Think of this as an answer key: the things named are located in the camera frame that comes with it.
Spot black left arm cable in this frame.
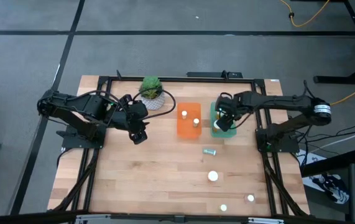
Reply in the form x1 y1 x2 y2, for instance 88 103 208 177
132 88 177 121

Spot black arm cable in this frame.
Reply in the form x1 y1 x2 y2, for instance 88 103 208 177
132 88 177 121
219 91 255 130

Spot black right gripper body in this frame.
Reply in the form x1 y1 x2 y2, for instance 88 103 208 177
218 95 243 119

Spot black desk frame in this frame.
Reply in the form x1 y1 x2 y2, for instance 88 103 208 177
313 0 355 85

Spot black aluminium rig frame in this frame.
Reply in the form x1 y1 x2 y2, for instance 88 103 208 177
48 70 310 224

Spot yellow power cable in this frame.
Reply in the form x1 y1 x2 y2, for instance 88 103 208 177
331 79 355 106
279 0 331 28

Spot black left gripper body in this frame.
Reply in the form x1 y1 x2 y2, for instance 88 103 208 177
114 101 149 133

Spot silver metal bracket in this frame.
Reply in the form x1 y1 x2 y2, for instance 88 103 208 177
247 217 285 224
75 213 112 224

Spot green translucent plastic bin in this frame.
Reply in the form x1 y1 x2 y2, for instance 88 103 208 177
210 101 237 139

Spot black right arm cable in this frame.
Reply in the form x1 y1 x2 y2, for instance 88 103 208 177
219 91 255 130

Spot succulent in white patterned pot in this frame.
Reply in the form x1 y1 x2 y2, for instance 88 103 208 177
138 75 166 111

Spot white cable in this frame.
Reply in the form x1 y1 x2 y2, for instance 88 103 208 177
310 123 355 154

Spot blue white printed bag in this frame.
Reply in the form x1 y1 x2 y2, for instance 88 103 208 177
301 149 351 205

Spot orange translucent plastic bin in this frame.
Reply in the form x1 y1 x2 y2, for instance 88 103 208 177
176 102 203 139

